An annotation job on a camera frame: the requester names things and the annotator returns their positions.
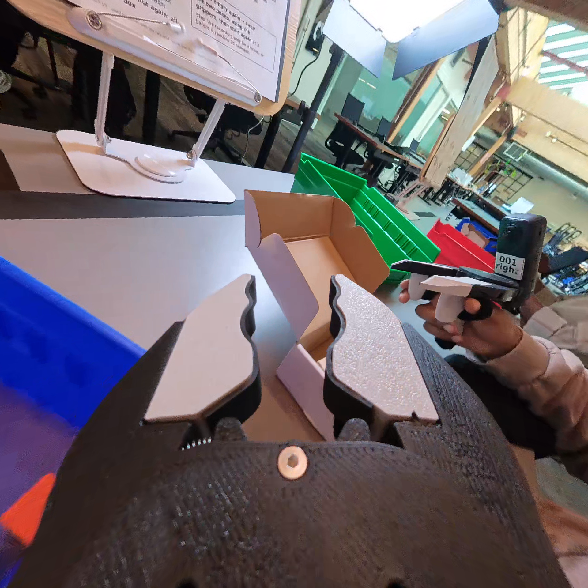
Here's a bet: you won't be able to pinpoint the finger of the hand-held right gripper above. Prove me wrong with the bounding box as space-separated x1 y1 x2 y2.
390 258 461 277

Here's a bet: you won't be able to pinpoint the white cardboard mailer box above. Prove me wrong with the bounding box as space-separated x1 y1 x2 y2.
243 189 391 443

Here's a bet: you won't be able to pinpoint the black office chair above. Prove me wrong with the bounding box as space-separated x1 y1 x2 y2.
325 93 368 168

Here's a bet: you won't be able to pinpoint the studio light on black stand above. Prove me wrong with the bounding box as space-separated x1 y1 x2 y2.
281 0 501 174

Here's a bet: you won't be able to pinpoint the printed instruction sheet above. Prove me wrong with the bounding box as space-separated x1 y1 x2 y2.
69 0 292 103

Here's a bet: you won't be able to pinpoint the brown top office table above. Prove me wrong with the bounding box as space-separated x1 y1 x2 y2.
333 112 428 194

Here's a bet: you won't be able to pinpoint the person's right forearm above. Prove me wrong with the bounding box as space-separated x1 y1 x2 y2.
478 299 588 483

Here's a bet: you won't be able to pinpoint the instruction sheet on stand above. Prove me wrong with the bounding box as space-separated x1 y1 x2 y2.
7 0 301 204

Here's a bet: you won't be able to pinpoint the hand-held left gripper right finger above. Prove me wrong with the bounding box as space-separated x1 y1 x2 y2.
323 274 440 424

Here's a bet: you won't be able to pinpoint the small blue bin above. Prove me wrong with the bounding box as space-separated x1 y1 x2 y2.
456 217 499 237

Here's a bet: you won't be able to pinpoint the red plastic bin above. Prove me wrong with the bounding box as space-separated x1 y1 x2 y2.
426 219 498 274

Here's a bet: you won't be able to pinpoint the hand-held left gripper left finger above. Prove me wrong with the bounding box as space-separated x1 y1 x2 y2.
144 274 262 424

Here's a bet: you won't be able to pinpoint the red orange object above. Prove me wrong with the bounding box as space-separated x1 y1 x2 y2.
0 473 57 548

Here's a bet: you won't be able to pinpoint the blue plastic bin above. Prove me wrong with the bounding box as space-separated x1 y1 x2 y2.
0 256 147 430

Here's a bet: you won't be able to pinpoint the person's dark trousers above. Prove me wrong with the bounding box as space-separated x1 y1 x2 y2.
448 354 559 460

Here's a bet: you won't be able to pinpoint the green plastic bin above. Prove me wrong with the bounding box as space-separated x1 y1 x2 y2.
291 153 442 284

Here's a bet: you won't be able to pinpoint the person's right hand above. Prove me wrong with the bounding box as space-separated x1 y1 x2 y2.
398 279 525 362

